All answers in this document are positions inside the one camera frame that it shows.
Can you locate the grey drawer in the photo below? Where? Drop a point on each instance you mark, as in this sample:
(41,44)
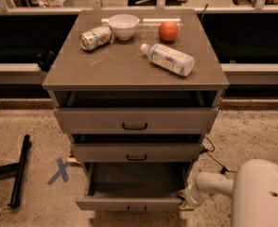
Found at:
(135,121)
(134,187)
(170,152)

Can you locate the black clamp on ledge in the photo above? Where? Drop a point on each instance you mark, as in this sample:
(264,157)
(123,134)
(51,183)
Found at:
(45,61)

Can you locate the grey top drawer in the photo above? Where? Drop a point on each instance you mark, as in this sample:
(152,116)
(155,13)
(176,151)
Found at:
(135,121)

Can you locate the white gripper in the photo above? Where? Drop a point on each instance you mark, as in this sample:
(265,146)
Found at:
(192,196)

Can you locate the green white soda can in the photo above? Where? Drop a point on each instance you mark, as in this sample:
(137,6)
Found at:
(96,37)

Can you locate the white plastic bottle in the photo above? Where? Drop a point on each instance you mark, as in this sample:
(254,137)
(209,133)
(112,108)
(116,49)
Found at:
(168,58)

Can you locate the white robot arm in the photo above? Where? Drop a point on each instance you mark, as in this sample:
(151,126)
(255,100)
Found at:
(254,193)

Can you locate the blue tape cross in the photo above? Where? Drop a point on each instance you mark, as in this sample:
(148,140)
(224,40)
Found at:
(61,172)

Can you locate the grey middle drawer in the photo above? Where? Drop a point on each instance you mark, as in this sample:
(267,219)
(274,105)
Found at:
(170,152)

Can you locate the white bowl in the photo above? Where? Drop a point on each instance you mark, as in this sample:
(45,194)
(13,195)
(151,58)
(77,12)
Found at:
(123,26)

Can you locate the grey bottom drawer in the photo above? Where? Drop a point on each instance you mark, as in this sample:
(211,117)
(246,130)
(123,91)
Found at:
(134,187)

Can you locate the black left stand leg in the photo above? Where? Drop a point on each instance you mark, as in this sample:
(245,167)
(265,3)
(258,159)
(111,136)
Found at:
(16,170)

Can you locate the grey drawer cabinet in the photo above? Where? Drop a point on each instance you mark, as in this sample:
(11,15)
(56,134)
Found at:
(119,75)

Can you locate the orange fruit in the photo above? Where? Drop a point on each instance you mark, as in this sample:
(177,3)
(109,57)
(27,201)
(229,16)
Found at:
(168,31)

